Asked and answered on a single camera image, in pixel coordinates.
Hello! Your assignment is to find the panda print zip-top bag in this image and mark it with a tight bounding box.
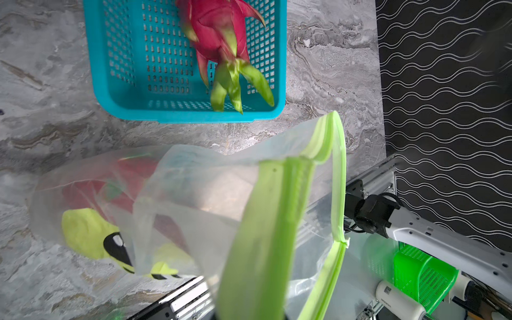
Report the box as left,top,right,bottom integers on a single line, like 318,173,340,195
29,112,349,319

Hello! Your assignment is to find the pink dragon fruit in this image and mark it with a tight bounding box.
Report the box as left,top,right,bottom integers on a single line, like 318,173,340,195
59,155,189,249
175,0,275,113

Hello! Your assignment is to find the teal plastic basket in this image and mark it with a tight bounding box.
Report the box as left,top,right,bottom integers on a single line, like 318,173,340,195
83,0,287,123

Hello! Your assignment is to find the white cylinder bottle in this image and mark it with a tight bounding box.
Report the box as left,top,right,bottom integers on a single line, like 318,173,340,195
375,280,427,320

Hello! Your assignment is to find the green mesh basket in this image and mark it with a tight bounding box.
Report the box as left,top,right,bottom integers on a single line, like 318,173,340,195
393,243,459,315

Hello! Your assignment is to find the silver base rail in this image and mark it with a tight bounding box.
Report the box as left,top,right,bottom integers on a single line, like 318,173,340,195
130,156,397,319

